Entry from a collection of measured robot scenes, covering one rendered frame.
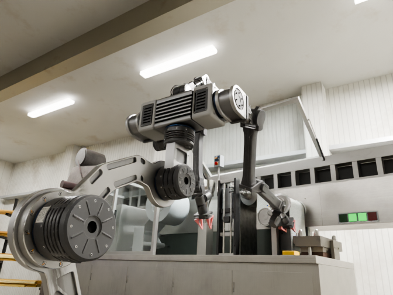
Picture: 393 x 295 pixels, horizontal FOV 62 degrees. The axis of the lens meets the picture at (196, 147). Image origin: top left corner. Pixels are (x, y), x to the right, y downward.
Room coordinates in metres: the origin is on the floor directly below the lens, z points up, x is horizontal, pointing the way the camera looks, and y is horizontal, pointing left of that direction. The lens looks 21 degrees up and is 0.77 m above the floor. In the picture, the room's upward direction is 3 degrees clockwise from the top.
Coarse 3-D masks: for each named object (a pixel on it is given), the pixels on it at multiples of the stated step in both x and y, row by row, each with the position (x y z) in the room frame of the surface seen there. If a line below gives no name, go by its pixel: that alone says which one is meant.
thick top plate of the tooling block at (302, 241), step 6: (300, 240) 2.05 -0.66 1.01; (306, 240) 2.02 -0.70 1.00; (312, 240) 2.00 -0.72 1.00; (318, 240) 1.98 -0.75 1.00; (324, 240) 2.02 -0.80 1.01; (300, 246) 2.08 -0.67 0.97; (306, 246) 2.06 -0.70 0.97; (312, 246) 2.04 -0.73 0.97; (318, 246) 2.02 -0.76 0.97; (324, 246) 2.01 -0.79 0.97
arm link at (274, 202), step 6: (264, 186) 1.60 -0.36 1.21; (258, 192) 1.66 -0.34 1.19; (264, 192) 1.63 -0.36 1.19; (270, 192) 1.75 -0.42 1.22; (264, 198) 1.77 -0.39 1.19; (270, 198) 1.78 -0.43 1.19; (276, 198) 1.84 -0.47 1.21; (270, 204) 1.87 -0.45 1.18; (276, 204) 1.87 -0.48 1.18; (282, 204) 1.92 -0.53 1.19
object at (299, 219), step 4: (292, 212) 2.16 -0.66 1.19; (296, 212) 2.20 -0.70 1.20; (292, 216) 2.16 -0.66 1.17; (296, 216) 2.20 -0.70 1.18; (300, 216) 2.25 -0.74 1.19; (296, 220) 2.20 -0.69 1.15; (300, 220) 2.25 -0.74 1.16; (304, 220) 2.30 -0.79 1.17; (296, 224) 2.19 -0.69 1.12; (300, 224) 2.25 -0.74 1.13; (304, 224) 2.30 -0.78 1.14; (296, 228) 2.19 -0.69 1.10; (300, 228) 2.24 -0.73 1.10; (304, 228) 2.30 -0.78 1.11; (292, 232) 2.15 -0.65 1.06; (296, 232) 2.19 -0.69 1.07; (304, 232) 2.29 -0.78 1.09; (292, 236) 2.14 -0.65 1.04
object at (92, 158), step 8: (80, 152) 5.52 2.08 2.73; (88, 152) 5.44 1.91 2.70; (96, 152) 5.62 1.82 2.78; (80, 160) 5.48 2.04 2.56; (88, 160) 5.46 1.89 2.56; (96, 160) 5.57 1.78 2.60; (104, 160) 5.68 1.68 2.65; (80, 168) 5.22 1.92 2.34; (88, 168) 5.18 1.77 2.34; (72, 176) 5.50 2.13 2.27; (80, 176) 5.32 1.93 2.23; (64, 184) 5.14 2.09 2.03; (72, 184) 5.24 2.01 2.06; (40, 288) 5.70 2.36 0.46
